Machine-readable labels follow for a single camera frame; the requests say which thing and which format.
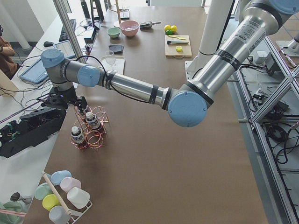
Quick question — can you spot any grey cup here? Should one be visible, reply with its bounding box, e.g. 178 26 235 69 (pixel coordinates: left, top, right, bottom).
49 205 71 224

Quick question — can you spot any pink bowl with ice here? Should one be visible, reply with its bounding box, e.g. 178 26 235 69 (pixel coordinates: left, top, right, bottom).
120 20 140 37

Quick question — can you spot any light green bowl with chopsticks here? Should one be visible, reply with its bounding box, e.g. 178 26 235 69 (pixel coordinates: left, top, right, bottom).
0 202 28 224

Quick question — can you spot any copper wire bottle basket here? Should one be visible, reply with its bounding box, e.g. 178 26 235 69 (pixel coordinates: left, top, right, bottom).
70 106 109 152

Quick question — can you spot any black equipment case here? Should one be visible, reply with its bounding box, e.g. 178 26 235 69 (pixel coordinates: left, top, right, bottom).
0 107 66 158

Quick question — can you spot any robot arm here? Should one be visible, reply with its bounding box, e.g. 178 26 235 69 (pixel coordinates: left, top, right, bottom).
41 0 299 127

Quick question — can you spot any pink cup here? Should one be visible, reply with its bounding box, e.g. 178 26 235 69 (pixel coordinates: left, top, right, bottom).
60 177 82 193

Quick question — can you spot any wooden cutting board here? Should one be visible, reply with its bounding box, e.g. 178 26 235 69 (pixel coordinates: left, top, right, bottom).
165 35 192 57

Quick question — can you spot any yellow cup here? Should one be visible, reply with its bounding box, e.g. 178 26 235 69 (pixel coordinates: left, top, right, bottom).
42 194 61 211

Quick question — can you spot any aluminium frame post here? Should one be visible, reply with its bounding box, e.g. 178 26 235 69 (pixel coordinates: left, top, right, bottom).
53 0 83 58

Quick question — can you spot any tea bottle near handle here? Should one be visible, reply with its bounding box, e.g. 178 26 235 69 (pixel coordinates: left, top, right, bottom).
85 112 102 131

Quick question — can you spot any clear wine glass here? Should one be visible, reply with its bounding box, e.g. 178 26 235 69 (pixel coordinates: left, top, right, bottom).
105 50 117 72

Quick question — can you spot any tea bottle front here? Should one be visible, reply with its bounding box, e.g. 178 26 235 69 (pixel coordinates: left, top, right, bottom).
71 126 86 150

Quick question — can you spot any black keyboard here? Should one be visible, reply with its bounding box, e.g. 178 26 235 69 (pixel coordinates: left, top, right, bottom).
58 19 77 42

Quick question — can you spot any white cup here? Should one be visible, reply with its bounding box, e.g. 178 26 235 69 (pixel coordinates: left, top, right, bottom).
67 187 90 209

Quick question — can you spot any green cup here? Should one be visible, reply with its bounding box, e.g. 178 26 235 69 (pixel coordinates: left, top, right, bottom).
34 182 53 200

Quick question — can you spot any yellow plastic knife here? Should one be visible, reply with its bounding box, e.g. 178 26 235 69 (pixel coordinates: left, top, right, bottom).
168 35 186 40

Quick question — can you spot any half lemon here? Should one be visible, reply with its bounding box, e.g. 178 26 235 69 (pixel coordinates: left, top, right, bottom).
176 46 183 52

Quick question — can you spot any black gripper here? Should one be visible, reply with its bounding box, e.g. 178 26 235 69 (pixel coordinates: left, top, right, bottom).
44 87 87 115

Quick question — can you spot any person in brown shirt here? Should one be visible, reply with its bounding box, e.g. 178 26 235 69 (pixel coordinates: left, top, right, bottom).
0 26 20 80

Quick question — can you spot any black computer mouse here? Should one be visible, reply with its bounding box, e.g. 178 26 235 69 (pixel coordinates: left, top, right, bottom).
43 41 54 47

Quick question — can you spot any dark grey cloth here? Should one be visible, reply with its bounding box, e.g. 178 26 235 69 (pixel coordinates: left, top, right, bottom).
108 44 124 54

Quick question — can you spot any blue cup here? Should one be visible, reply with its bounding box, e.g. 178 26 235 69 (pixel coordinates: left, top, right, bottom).
50 170 72 185

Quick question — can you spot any steel ice scoop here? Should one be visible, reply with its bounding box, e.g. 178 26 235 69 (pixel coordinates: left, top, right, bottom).
140 21 162 29

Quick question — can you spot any blue teach pendant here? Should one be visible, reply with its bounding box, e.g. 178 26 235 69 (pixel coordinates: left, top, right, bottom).
19 59 48 84

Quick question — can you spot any cream rabbit tray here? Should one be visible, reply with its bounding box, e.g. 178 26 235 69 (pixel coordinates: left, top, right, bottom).
100 56 125 75

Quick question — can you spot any steel jigger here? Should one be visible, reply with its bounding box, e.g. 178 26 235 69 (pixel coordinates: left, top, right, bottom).
10 192 32 204

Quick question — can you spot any yellow lemon upper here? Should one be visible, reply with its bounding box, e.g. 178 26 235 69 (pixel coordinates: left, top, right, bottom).
164 24 171 31

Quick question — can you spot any white wire cup rack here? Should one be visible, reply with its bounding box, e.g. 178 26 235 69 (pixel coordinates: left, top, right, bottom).
42 172 93 224

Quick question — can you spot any steel muddler black tip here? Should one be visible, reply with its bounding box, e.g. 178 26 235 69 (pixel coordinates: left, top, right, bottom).
167 40 189 45

